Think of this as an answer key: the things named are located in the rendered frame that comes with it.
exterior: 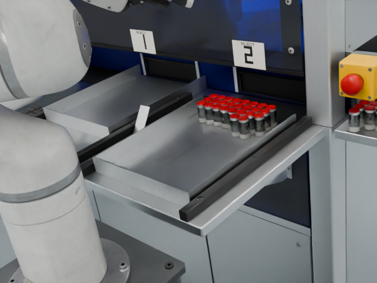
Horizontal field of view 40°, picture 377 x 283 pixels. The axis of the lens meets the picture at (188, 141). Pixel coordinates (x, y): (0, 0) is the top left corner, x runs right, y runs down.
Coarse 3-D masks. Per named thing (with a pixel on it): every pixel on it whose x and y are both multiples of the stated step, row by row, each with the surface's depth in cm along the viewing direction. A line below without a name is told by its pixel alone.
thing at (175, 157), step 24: (168, 120) 117; (192, 120) 120; (288, 120) 106; (120, 144) 108; (144, 144) 112; (168, 144) 111; (192, 144) 109; (216, 144) 108; (240, 144) 106; (264, 144) 101; (96, 168) 104; (120, 168) 98; (144, 168) 103; (168, 168) 101; (192, 168) 100; (216, 168) 99; (168, 192) 90; (192, 192) 87
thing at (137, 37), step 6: (132, 30) 136; (138, 30) 134; (132, 36) 137; (138, 36) 135; (150, 36) 132; (132, 42) 138; (138, 42) 136; (150, 42) 133; (138, 48) 137; (144, 48) 136; (150, 48) 134
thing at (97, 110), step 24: (120, 72) 148; (72, 96) 137; (96, 96) 143; (120, 96) 141; (144, 96) 138; (168, 96) 128; (48, 120) 133; (72, 120) 124; (96, 120) 128; (120, 120) 118
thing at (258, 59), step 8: (232, 40) 114; (240, 48) 114; (256, 48) 111; (240, 56) 115; (248, 56) 113; (256, 56) 112; (264, 56) 110; (240, 64) 116; (248, 64) 114; (256, 64) 113; (264, 64) 111
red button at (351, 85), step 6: (348, 78) 95; (354, 78) 95; (360, 78) 96; (342, 84) 97; (348, 84) 96; (354, 84) 95; (360, 84) 95; (342, 90) 97; (348, 90) 96; (354, 90) 95; (360, 90) 96
